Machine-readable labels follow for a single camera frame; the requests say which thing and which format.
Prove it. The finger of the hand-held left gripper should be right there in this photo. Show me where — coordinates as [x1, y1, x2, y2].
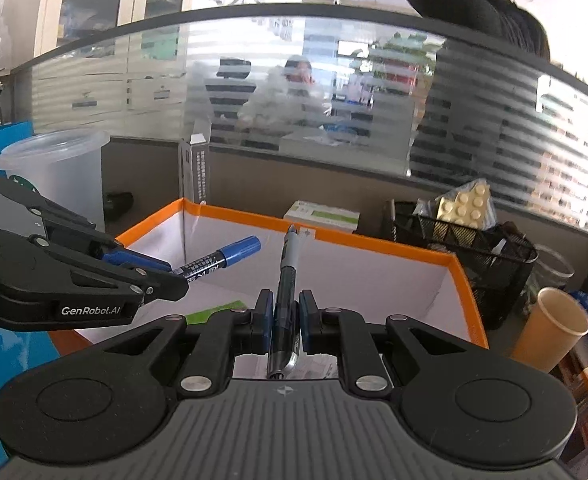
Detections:
[88, 254, 191, 307]
[0, 177, 173, 273]

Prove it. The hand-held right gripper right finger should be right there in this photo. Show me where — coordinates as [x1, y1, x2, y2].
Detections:
[298, 289, 495, 396]

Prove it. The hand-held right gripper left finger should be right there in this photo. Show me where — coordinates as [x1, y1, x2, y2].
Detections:
[74, 290, 275, 393]

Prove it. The black pen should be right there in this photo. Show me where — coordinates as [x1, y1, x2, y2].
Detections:
[267, 223, 304, 382]

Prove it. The green card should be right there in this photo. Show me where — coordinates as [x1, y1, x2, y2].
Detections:
[184, 300, 248, 327]

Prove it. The blue marker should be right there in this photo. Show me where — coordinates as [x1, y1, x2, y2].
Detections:
[170, 235, 263, 282]

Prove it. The orange cardboard box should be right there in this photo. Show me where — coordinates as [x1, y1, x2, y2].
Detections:
[71, 198, 490, 381]

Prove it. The small black object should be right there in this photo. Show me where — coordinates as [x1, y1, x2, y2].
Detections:
[104, 192, 135, 214]

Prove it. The frosted plastic cup green logo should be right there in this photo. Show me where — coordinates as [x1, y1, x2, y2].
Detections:
[0, 128, 111, 234]

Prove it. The white green medicine box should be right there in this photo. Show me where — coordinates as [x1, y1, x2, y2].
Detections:
[282, 200, 362, 234]

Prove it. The printed desk mat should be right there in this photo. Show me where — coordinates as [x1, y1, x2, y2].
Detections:
[0, 317, 82, 466]

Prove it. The black white pen box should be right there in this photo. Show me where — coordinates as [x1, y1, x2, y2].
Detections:
[177, 120, 213, 207]

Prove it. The black mesh basket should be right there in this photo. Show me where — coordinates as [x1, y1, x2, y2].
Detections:
[383, 199, 540, 332]

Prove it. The yellow pill blister pack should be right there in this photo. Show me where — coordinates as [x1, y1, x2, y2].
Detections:
[433, 182, 494, 229]

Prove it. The black office chair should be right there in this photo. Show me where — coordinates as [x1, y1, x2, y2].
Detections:
[205, 57, 256, 122]

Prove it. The striped glass partition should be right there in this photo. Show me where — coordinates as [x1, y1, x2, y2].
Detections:
[10, 2, 588, 242]

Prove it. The beige glass-door cabinet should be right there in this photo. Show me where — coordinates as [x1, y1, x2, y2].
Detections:
[33, 0, 201, 113]

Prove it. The brown paper cup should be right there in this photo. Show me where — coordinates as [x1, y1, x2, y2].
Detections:
[510, 287, 588, 374]

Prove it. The clear plastic lid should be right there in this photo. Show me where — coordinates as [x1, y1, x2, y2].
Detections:
[531, 244, 576, 282]

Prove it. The green potted plant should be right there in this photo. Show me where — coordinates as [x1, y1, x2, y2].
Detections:
[368, 31, 436, 88]

